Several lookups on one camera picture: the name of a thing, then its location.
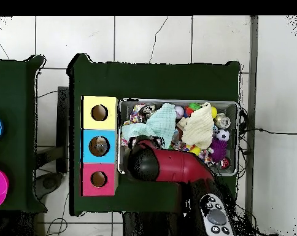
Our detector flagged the wooden box with three holes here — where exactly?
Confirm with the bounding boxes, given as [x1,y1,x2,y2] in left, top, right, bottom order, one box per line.
[80,95,118,197]

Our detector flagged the mint green waffle cloth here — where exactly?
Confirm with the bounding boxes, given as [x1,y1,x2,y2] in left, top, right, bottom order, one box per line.
[121,102,177,148]

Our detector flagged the white baseball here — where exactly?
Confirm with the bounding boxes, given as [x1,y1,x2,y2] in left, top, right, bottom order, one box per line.
[174,105,185,120]

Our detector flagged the dark green table cloth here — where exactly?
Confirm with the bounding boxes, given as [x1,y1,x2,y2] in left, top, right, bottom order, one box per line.
[67,53,241,217]

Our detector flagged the cream waffle cloth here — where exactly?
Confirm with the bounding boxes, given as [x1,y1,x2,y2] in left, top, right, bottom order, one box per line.
[175,101,215,150]

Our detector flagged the green and orange spiky ball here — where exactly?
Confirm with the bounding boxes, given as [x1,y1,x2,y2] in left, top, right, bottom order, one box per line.
[183,102,202,119]

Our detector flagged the purple spiky ball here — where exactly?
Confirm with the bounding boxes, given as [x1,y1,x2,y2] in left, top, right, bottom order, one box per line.
[209,138,228,163]

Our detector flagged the crushed silver drink can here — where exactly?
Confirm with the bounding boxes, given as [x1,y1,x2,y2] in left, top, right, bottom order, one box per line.
[214,112,231,130]

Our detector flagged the small soccer ball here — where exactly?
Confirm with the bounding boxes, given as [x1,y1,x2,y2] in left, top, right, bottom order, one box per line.
[215,128,231,142]

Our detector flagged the dark green side table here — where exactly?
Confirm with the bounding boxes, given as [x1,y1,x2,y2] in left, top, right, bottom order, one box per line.
[0,55,47,214]

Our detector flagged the black cable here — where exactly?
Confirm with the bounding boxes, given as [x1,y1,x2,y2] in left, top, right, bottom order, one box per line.
[239,127,297,136]

